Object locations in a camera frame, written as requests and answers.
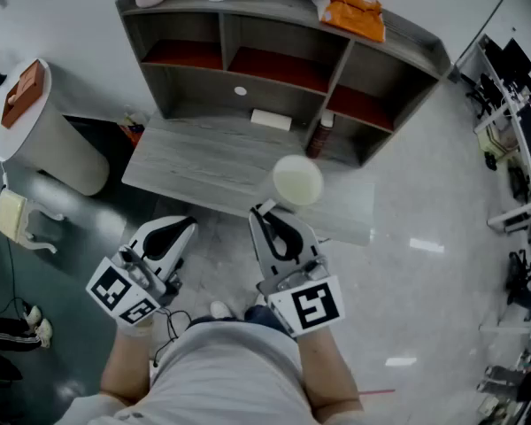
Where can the dark brown bottle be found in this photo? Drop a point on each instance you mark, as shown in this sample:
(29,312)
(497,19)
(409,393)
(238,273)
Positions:
(320,137)

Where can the person's white shoe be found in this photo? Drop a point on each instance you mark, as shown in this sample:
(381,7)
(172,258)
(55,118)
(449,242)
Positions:
(221,309)

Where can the person's left forearm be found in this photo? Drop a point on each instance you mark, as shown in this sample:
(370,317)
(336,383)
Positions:
(126,365)

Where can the grey wooden shelf desk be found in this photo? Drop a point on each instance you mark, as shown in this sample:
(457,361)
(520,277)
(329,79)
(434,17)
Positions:
(194,87)

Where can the black office chair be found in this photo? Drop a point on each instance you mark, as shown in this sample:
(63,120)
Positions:
(520,277)
(489,91)

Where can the black monitor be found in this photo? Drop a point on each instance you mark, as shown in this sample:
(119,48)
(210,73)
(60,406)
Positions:
(517,58)

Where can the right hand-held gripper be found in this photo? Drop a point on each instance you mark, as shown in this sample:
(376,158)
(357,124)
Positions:
(314,308)

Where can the brown tissue box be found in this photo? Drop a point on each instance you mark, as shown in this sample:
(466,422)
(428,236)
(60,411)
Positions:
(22,93)

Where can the orange plastic package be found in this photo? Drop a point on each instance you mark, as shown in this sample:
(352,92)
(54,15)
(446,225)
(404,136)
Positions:
(356,16)

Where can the cream chair with curved legs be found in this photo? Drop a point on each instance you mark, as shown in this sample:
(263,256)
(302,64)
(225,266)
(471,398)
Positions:
(11,213)

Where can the person's grey shirt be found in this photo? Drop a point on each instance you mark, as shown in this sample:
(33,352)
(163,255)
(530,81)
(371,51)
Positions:
(221,379)

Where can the person's blue jeans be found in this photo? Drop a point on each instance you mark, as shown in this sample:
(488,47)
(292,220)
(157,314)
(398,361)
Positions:
(259,314)

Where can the grey wooden table top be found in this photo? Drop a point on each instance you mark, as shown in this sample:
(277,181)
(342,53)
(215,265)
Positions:
(194,166)

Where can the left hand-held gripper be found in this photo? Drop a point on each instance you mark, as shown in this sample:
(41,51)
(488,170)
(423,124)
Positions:
(110,288)

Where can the orange and purple small package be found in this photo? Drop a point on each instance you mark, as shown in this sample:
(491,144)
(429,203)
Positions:
(133,126)

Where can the person's right forearm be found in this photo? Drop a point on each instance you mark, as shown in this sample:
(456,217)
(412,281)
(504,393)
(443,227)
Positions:
(327,374)

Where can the white cup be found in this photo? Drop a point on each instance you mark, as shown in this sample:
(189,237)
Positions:
(297,182)

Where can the white round side table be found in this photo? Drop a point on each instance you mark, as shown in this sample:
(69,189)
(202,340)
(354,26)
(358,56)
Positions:
(57,149)

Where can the small white box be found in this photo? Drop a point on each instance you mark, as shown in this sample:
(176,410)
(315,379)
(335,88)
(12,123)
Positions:
(271,119)

